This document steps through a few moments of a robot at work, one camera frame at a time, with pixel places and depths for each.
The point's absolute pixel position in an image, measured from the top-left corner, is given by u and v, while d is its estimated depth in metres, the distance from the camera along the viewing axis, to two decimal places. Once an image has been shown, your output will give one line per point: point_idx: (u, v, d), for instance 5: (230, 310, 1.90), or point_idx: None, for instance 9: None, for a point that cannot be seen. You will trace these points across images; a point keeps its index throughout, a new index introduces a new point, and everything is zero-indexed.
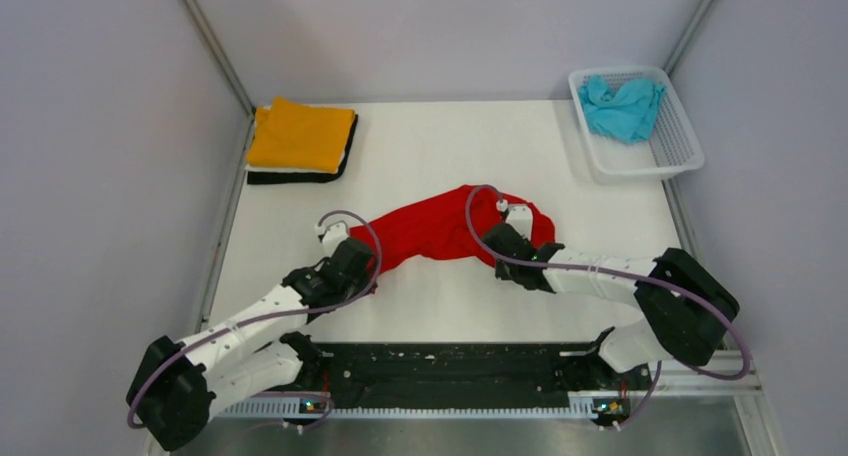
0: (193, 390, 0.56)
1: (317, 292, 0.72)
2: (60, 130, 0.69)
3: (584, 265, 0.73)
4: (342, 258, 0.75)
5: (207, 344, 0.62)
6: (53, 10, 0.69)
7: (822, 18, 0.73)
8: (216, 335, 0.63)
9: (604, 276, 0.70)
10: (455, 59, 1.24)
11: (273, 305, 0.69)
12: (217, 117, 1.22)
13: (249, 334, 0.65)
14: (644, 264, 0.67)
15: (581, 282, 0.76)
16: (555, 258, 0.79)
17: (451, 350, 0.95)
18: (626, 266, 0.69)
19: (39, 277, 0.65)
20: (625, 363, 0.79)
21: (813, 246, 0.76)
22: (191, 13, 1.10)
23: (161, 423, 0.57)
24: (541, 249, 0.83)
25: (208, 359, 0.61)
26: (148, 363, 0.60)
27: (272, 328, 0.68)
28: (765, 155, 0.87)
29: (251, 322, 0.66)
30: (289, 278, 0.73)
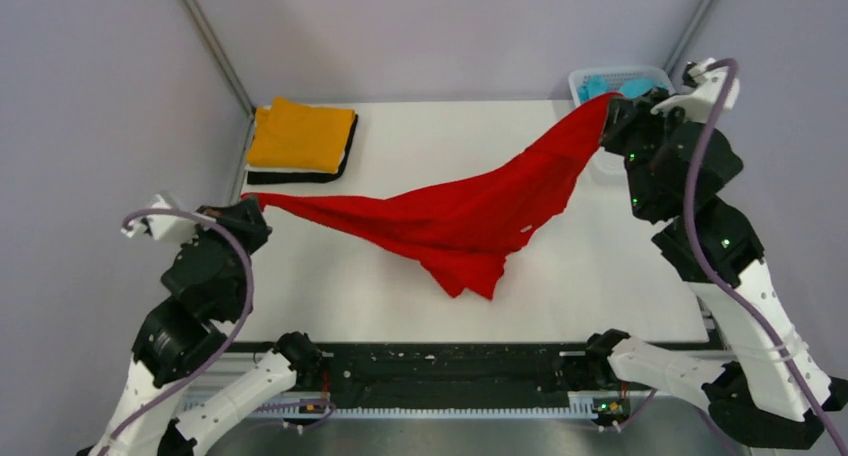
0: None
1: (172, 353, 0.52)
2: (60, 129, 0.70)
3: (779, 346, 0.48)
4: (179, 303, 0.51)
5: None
6: (53, 8, 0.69)
7: (823, 16, 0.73)
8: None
9: (782, 371, 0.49)
10: (455, 59, 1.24)
11: (136, 396, 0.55)
12: (216, 117, 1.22)
13: (127, 441, 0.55)
14: (820, 389, 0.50)
15: (741, 323, 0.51)
16: (747, 287, 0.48)
17: (451, 350, 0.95)
18: (807, 374, 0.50)
19: (40, 275, 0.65)
20: (629, 376, 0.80)
21: (811, 243, 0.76)
22: (191, 11, 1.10)
23: None
24: (739, 232, 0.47)
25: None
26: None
27: (153, 414, 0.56)
28: (766, 154, 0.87)
29: (120, 432, 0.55)
30: (138, 348, 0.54)
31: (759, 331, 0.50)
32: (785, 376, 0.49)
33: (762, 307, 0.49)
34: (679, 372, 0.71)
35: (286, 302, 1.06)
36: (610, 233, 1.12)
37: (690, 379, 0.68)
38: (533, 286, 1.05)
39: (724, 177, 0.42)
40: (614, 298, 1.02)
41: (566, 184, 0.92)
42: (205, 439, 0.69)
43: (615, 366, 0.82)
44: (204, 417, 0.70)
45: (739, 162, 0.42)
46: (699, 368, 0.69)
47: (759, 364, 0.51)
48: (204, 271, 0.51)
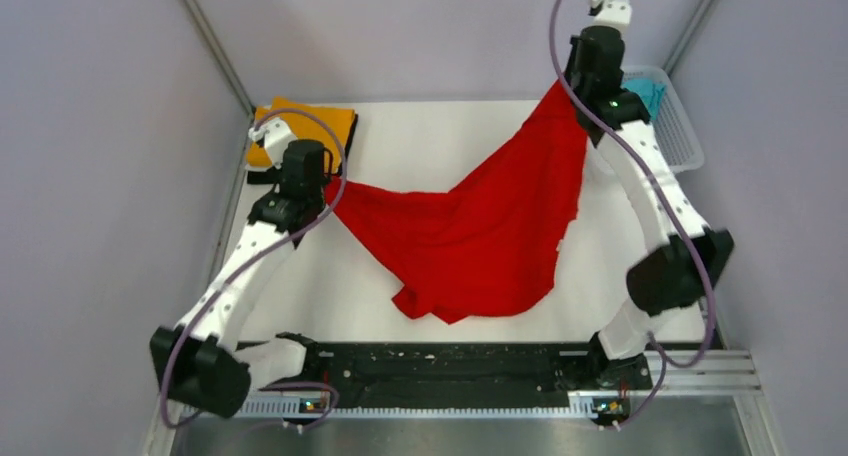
0: (218, 360, 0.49)
1: (288, 211, 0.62)
2: (59, 130, 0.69)
3: (647, 175, 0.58)
4: (297, 171, 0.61)
5: (208, 313, 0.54)
6: (52, 6, 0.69)
7: (823, 16, 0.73)
8: (209, 303, 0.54)
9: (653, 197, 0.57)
10: (455, 59, 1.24)
11: (253, 248, 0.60)
12: (217, 116, 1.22)
13: (242, 286, 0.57)
14: (693, 222, 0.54)
15: (624, 163, 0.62)
16: (625, 133, 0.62)
17: (451, 350, 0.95)
18: (680, 209, 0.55)
19: (39, 274, 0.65)
20: (621, 351, 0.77)
21: (811, 242, 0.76)
22: (191, 10, 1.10)
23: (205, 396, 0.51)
24: (629, 104, 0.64)
25: (217, 327, 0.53)
26: (156, 356, 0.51)
27: (264, 268, 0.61)
28: (766, 153, 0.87)
29: (237, 275, 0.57)
30: (254, 214, 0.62)
31: (636, 169, 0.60)
32: (658, 205, 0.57)
33: (638, 151, 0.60)
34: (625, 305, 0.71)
35: (285, 302, 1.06)
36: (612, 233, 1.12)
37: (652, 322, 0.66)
38: None
39: (605, 50, 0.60)
40: (614, 297, 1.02)
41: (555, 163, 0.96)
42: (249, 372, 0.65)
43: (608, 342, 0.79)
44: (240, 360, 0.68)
45: (618, 46, 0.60)
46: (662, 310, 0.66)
47: (642, 204, 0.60)
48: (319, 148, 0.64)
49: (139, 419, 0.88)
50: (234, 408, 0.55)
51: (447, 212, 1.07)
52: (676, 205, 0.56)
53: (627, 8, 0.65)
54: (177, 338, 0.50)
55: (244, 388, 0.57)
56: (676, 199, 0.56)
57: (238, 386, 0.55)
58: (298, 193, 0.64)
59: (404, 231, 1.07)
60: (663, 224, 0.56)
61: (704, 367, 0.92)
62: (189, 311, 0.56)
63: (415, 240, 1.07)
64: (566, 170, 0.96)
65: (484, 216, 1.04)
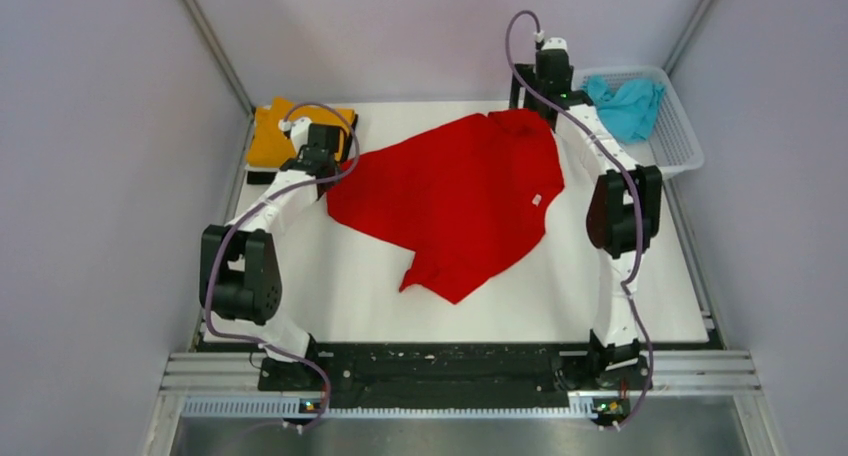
0: (265, 245, 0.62)
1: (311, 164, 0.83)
2: (58, 132, 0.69)
3: (589, 132, 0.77)
4: (320, 139, 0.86)
5: (253, 217, 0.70)
6: (50, 8, 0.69)
7: (824, 17, 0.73)
8: (257, 209, 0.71)
9: (594, 148, 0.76)
10: (454, 60, 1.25)
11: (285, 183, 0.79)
12: (218, 117, 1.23)
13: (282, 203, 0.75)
14: (628, 161, 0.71)
15: (573, 132, 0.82)
16: (575, 111, 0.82)
17: (451, 350, 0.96)
18: (616, 154, 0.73)
19: (38, 277, 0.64)
20: (615, 330, 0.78)
21: (812, 243, 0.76)
22: (191, 11, 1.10)
23: (249, 295, 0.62)
24: (575, 95, 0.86)
25: (263, 225, 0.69)
26: (207, 251, 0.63)
27: (295, 197, 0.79)
28: (766, 154, 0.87)
29: (279, 194, 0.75)
30: (286, 166, 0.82)
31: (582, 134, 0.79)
32: (598, 153, 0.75)
33: (584, 121, 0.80)
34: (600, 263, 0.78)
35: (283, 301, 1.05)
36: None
37: (622, 275, 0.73)
38: (534, 286, 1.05)
39: (551, 58, 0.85)
40: None
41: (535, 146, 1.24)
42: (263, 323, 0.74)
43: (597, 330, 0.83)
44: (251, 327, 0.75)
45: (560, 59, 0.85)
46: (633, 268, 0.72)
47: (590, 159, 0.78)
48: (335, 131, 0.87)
49: (140, 418, 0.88)
50: (268, 314, 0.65)
51: (440, 183, 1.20)
52: (614, 152, 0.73)
53: (562, 42, 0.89)
54: (228, 232, 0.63)
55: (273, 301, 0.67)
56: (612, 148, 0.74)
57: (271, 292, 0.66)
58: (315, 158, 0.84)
59: (405, 202, 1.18)
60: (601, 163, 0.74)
61: (705, 368, 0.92)
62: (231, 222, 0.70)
63: (414, 209, 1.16)
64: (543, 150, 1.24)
65: (475, 187, 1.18)
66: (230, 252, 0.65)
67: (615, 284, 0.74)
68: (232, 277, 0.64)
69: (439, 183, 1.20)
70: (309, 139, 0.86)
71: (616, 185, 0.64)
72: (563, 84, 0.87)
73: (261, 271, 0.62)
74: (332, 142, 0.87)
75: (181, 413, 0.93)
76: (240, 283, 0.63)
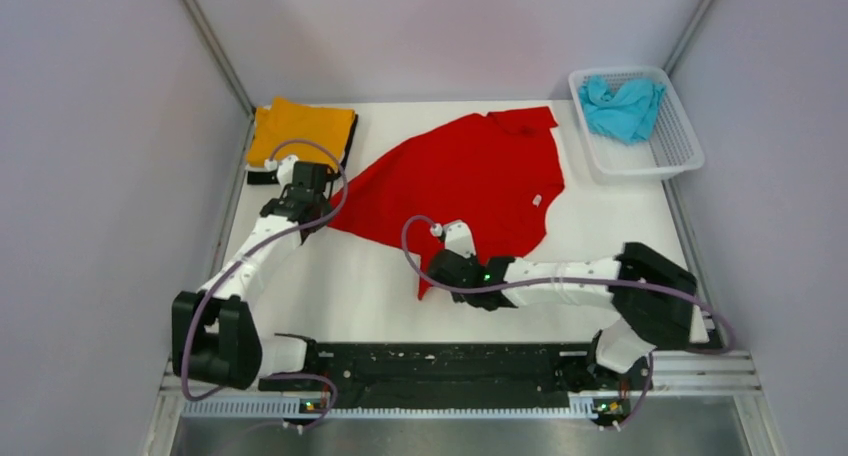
0: (238, 315, 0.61)
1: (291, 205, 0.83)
2: (57, 132, 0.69)
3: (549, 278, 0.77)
4: (305, 177, 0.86)
5: (229, 279, 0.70)
6: (51, 8, 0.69)
7: (824, 18, 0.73)
8: (231, 270, 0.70)
9: (570, 284, 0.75)
10: (454, 60, 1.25)
11: (266, 233, 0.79)
12: (218, 117, 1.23)
13: (259, 259, 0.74)
14: (608, 267, 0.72)
15: (534, 291, 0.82)
16: (510, 277, 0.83)
17: (451, 350, 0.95)
18: (590, 271, 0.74)
19: (38, 276, 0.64)
20: (622, 361, 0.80)
21: (811, 243, 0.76)
22: (192, 12, 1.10)
23: (223, 366, 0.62)
24: (494, 267, 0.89)
25: (238, 286, 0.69)
26: (180, 320, 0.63)
27: (276, 249, 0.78)
28: (765, 155, 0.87)
29: (256, 250, 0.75)
30: (269, 208, 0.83)
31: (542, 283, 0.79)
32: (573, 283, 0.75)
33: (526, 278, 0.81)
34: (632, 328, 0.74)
35: (283, 301, 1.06)
36: (612, 230, 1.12)
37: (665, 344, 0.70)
38: None
39: (444, 265, 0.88)
40: None
41: (533, 145, 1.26)
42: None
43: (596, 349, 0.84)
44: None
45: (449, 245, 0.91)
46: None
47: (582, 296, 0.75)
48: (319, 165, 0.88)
49: (140, 418, 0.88)
50: (248, 378, 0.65)
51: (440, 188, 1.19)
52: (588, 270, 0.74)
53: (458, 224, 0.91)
54: (200, 301, 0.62)
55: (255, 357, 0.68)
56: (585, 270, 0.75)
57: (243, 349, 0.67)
58: (300, 198, 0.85)
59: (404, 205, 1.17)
60: (595, 289, 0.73)
61: (706, 368, 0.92)
62: (211, 280, 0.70)
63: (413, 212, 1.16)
64: (544, 148, 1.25)
65: (474, 186, 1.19)
66: (207, 315, 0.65)
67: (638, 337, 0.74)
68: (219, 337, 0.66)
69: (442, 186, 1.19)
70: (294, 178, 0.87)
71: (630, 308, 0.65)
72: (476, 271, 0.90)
73: (236, 343, 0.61)
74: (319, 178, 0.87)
75: (181, 413, 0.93)
76: (213, 351, 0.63)
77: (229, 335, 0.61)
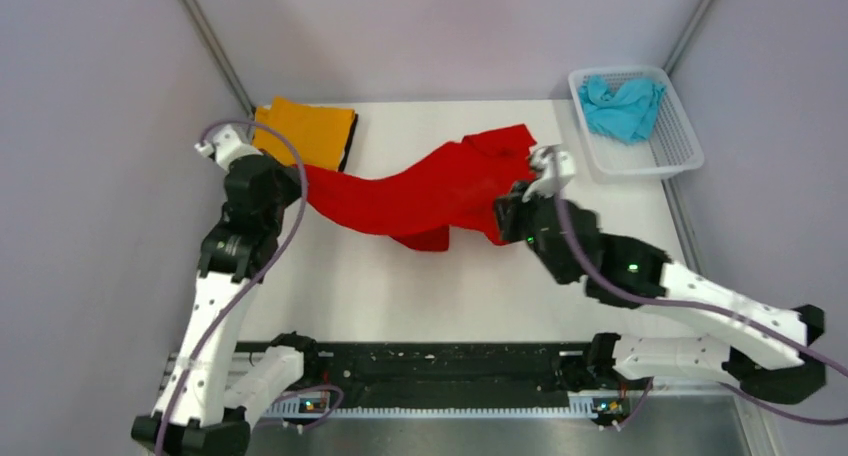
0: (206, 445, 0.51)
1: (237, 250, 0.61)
2: (58, 132, 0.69)
3: (737, 318, 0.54)
4: (242, 197, 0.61)
5: (183, 394, 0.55)
6: (52, 8, 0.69)
7: (823, 18, 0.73)
8: (182, 384, 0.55)
9: (752, 331, 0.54)
10: (454, 60, 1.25)
11: (212, 305, 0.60)
12: (217, 117, 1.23)
13: (211, 356, 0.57)
14: (794, 328, 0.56)
15: (698, 315, 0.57)
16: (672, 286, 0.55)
17: (451, 350, 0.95)
18: (774, 323, 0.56)
19: (38, 275, 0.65)
20: (634, 371, 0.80)
21: (810, 243, 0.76)
22: (192, 12, 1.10)
23: None
24: (637, 253, 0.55)
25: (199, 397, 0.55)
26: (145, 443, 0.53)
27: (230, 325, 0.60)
28: (765, 154, 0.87)
29: (203, 349, 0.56)
30: (205, 261, 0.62)
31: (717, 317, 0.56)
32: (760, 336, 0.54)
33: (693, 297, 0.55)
34: (692, 359, 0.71)
35: (281, 301, 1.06)
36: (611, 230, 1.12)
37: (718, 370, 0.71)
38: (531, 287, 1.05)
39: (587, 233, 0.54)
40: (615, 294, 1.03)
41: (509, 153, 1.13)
42: (250, 407, 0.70)
43: (614, 353, 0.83)
44: (240, 392, 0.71)
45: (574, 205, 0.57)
46: (708, 348, 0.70)
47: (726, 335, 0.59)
48: (257, 168, 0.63)
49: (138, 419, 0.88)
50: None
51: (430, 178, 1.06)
52: (770, 321, 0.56)
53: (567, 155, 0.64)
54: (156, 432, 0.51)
55: (243, 420, 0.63)
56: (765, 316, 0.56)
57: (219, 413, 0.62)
58: (251, 225, 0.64)
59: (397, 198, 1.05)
60: (780, 348, 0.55)
61: None
62: (164, 390, 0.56)
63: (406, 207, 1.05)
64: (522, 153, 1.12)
65: None
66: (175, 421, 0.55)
67: (686, 359, 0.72)
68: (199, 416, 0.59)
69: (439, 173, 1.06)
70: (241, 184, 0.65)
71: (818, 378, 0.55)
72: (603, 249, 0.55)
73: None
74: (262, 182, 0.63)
75: None
76: None
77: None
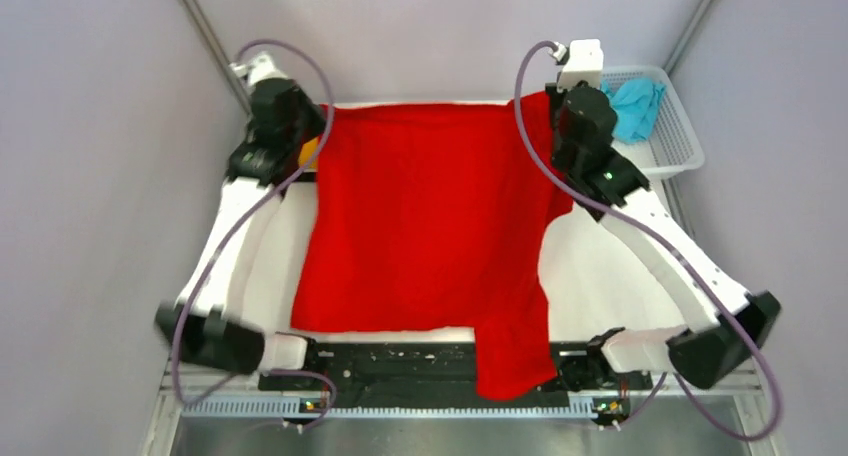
0: (226, 330, 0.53)
1: (270, 168, 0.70)
2: (60, 131, 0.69)
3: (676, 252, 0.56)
4: (268, 117, 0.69)
5: (206, 285, 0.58)
6: (53, 8, 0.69)
7: (825, 18, 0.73)
8: (179, 326, 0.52)
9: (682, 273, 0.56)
10: (455, 60, 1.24)
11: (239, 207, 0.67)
12: (218, 116, 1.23)
13: (232, 252, 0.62)
14: (732, 298, 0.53)
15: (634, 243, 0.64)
16: (634, 199, 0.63)
17: (451, 350, 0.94)
18: (713, 282, 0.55)
19: (38, 275, 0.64)
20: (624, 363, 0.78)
21: (811, 242, 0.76)
22: (191, 11, 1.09)
23: (211, 357, 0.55)
24: (625, 172, 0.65)
25: (218, 300, 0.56)
26: (166, 335, 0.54)
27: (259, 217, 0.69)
28: (766, 154, 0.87)
29: (228, 244, 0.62)
30: (231, 177, 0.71)
31: (653, 242, 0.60)
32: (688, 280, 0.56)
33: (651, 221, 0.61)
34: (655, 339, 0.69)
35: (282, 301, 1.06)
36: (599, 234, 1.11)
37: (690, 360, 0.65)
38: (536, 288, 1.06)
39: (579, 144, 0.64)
40: (620, 296, 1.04)
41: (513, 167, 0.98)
42: None
43: (608, 339, 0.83)
44: None
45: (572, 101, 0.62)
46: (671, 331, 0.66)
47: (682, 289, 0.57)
48: (266, 97, 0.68)
49: (139, 418, 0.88)
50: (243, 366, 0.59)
51: (438, 168, 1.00)
52: (710, 278, 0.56)
53: (594, 53, 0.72)
54: (180, 315, 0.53)
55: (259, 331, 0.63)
56: (645, 209, 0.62)
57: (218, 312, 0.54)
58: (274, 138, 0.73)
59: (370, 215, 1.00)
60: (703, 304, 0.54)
61: None
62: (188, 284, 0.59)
63: (368, 223, 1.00)
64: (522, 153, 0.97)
65: (446, 221, 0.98)
66: (191, 335, 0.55)
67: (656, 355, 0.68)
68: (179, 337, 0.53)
69: (432, 170, 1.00)
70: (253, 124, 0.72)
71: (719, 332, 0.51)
72: (600, 158, 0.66)
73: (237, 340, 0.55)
74: (289, 94, 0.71)
75: (181, 413, 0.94)
76: (216, 347, 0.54)
77: (223, 347, 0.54)
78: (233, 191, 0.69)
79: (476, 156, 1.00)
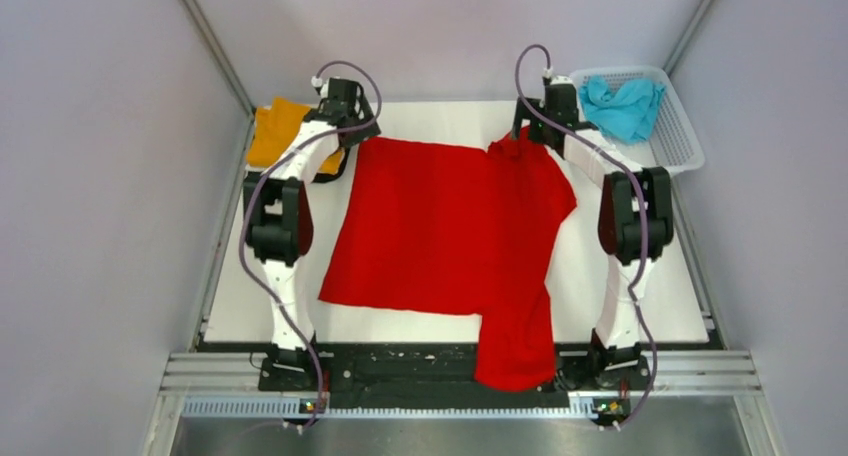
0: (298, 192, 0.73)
1: (336, 117, 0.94)
2: (59, 132, 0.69)
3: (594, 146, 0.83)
4: (339, 91, 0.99)
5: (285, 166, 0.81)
6: (51, 9, 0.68)
7: (825, 19, 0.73)
8: (287, 160, 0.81)
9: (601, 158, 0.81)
10: (454, 61, 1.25)
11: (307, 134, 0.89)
12: (218, 117, 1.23)
13: (307, 152, 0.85)
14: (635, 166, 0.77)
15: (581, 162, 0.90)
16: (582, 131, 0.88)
17: (451, 350, 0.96)
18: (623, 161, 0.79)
19: (37, 277, 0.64)
20: (616, 334, 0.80)
21: (810, 243, 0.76)
22: (192, 12, 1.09)
23: (271, 232, 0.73)
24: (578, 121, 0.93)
25: (293, 172, 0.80)
26: (246, 195, 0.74)
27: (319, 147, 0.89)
28: (766, 154, 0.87)
29: (305, 145, 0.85)
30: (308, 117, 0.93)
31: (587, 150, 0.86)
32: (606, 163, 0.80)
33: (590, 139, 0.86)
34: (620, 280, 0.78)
35: None
36: (584, 235, 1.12)
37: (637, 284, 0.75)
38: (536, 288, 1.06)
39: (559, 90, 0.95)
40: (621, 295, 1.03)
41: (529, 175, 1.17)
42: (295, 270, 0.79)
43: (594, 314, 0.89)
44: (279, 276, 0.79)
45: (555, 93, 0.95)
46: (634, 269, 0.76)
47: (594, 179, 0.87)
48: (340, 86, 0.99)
49: (140, 419, 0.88)
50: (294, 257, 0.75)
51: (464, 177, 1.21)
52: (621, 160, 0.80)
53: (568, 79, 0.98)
54: (261, 179, 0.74)
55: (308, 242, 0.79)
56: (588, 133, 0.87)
57: (295, 179, 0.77)
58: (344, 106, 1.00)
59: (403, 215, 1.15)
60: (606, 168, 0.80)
61: (710, 368, 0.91)
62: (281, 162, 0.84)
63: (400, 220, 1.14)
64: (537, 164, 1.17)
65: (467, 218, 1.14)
66: (268, 196, 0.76)
67: (623, 289, 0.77)
68: (255, 203, 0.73)
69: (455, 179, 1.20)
70: (331, 92, 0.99)
71: (622, 185, 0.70)
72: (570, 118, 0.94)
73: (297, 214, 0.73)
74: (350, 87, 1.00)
75: (181, 413, 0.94)
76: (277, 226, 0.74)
77: (290, 203, 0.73)
78: (310, 125, 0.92)
79: (491, 172, 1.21)
